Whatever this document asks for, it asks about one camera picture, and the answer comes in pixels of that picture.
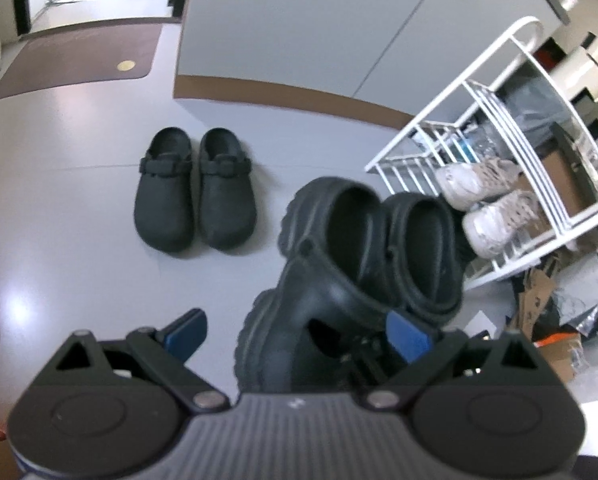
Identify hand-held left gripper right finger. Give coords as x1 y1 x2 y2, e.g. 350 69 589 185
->
366 311 554 412

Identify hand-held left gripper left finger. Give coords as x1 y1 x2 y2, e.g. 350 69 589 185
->
44 308 230 412

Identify black chunky clog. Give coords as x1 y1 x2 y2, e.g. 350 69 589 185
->
379 192 464 328
234 176 400 393

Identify grey buckle clog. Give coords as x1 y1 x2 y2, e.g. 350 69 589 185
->
134 127 196 253
194 127 258 252

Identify white sneaker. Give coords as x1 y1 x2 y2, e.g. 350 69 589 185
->
436 157 520 211
463 190 542 259

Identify white metal shoe rack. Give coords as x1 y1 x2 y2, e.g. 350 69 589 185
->
364 16 598 293

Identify flattened cardboard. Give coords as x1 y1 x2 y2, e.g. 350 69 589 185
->
509 262 567 341

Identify orange item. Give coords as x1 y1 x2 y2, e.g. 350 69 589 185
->
534 332 582 353

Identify grey plastic bag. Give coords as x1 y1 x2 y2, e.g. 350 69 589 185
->
554 277 598 336

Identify plastic-wrapped water bottles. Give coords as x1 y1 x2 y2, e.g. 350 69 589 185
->
414 120 504 166

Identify brown cardboard box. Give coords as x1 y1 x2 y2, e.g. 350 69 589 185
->
539 150 598 221

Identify brown door mat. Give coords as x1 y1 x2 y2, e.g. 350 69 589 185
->
0 17 162 102

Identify grey cabinet with brown plinth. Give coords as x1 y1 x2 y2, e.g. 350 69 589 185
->
173 0 572 133

